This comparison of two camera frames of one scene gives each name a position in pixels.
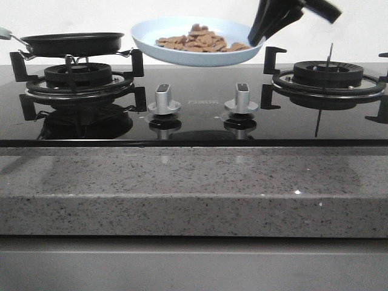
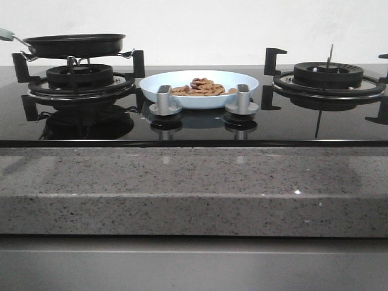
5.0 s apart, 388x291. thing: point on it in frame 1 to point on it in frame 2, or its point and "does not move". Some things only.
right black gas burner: x=328 y=73 does not move
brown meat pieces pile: x=199 y=39 to x=200 y=87
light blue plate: x=194 y=41 to x=229 y=80
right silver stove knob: x=241 y=105 does not move
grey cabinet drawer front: x=192 y=263 does not move
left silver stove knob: x=163 y=104 does not move
